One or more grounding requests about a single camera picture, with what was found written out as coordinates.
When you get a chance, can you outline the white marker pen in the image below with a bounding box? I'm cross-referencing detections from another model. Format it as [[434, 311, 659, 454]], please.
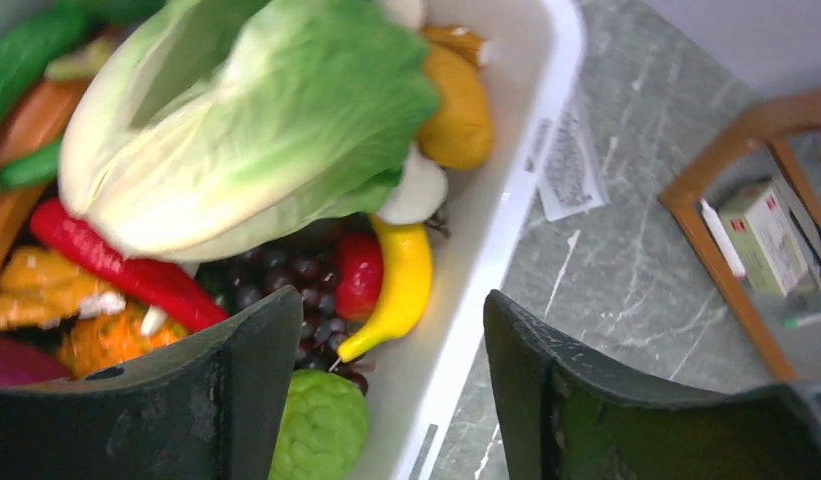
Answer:
[[699, 198, 746, 280]]

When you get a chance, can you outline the wooden desk shelf rack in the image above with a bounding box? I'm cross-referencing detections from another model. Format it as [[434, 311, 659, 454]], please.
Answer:
[[660, 88, 821, 380]]

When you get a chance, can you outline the green white cabbage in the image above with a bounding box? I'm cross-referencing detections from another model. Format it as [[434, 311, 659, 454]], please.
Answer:
[[58, 1, 439, 262]]

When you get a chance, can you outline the white mushroom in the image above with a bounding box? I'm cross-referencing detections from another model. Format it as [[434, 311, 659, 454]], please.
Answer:
[[375, 145, 448, 225]]

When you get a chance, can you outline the purple sweet potato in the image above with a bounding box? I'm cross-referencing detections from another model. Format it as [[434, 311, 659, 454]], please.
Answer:
[[0, 336, 73, 387]]

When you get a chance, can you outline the packaged protractor ruler set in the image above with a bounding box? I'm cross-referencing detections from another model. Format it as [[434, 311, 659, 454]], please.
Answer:
[[528, 92, 609, 222]]

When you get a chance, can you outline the yellow banana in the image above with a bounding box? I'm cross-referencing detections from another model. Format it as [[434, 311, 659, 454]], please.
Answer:
[[337, 215, 433, 363]]

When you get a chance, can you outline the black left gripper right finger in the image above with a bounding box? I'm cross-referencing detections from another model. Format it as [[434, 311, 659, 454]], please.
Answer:
[[483, 290, 821, 480]]

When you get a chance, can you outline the dark grapes bunch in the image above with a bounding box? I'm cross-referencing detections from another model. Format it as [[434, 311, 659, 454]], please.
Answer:
[[196, 224, 376, 394]]

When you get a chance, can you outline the red apple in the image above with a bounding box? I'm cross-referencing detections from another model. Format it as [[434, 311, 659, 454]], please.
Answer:
[[335, 232, 384, 323]]

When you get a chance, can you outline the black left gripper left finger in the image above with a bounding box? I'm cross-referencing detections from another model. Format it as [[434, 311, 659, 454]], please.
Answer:
[[0, 287, 302, 479]]

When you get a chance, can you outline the green capped marker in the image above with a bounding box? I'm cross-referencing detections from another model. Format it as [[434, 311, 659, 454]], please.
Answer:
[[784, 311, 821, 329]]

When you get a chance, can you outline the white green box lower shelf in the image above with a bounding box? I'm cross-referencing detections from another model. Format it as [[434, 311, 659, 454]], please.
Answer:
[[717, 180, 819, 298]]

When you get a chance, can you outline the green chili pepper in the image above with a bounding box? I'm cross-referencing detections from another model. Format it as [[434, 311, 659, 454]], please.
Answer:
[[0, 1, 100, 193]]

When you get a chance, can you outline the red chili pepper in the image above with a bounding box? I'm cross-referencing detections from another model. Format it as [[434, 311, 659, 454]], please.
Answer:
[[30, 199, 228, 332]]

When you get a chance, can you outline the orange tangerine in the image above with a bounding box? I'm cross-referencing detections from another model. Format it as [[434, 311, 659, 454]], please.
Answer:
[[56, 303, 190, 377]]

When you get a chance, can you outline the orange bell pepper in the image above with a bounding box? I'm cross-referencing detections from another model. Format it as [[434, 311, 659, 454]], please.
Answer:
[[417, 44, 495, 170]]

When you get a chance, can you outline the white plastic bin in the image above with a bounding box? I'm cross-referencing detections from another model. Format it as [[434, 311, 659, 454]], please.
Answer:
[[0, 0, 588, 480]]

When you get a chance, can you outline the orange carrot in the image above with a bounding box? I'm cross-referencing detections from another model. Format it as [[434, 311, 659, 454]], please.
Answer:
[[0, 79, 90, 269]]

